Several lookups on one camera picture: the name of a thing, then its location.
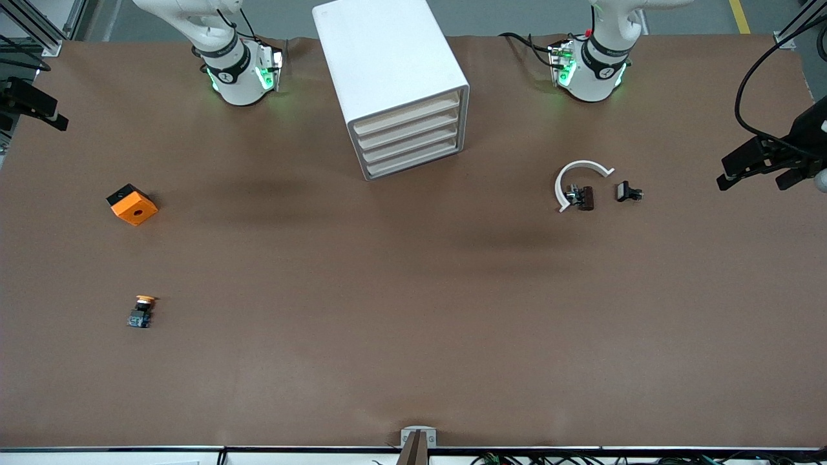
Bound orange-capped push button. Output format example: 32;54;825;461
127;294;158;329

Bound white drawer cabinet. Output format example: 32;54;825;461
313;0;470;182

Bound orange box with hole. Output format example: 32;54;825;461
106;183;160;227

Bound white curved plastic part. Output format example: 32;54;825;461
554;160;616;214

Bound small brown electrical component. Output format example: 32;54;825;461
565;185;596;212

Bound brown table mat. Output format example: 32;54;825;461
0;34;827;450

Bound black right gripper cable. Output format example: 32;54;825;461
0;36;51;72

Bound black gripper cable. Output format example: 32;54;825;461
735;29;827;159
0;36;51;72

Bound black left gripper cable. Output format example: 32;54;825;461
735;29;827;159

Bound aluminium frame profile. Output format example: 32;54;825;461
774;0;827;50
0;0;88;57

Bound black arm base cable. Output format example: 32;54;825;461
497;31;558;68

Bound thin black cables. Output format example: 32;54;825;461
468;451;602;465

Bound aluminium camera post bracket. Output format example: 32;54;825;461
400;426;437;465

